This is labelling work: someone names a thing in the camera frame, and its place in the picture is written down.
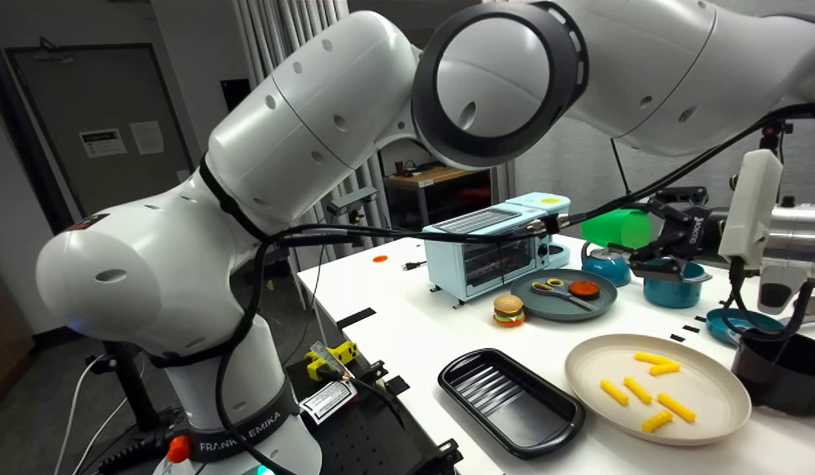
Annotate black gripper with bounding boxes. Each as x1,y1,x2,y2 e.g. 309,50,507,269
646,200,725,262

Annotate green plastic cup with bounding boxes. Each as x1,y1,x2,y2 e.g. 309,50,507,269
581,208,654,250

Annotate yellow toy fry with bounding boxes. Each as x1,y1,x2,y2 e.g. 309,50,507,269
600,380,629,407
633,352,675,365
656,394,696,422
622,377,652,407
640,413,673,434
650,361,680,377

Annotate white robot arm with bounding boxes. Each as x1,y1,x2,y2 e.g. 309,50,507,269
38,0,815,475

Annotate grey plate under oven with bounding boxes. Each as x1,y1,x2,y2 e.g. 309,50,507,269
511,269,617,322

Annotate beige round plate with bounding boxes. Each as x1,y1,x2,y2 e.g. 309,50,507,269
564,335,753,447

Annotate black cup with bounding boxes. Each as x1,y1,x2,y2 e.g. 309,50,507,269
734,331,815,417

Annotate teal pot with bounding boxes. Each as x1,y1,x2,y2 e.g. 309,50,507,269
630,258,710,308

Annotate teal small bowl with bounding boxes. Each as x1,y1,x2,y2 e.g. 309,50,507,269
708,308,783,349

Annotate red toy patty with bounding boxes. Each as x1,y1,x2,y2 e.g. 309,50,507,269
568,281,600,301

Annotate toy hamburger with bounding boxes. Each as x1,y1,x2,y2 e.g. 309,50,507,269
493,294,526,327

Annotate light blue toaster oven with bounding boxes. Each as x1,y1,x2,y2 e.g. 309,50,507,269
426,194,571,303

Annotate black plastic tray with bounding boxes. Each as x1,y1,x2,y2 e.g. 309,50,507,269
439,349,586,460

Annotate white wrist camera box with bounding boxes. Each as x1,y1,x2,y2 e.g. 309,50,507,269
718,148,783,269

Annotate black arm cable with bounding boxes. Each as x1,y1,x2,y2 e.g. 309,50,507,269
211,103,815,475

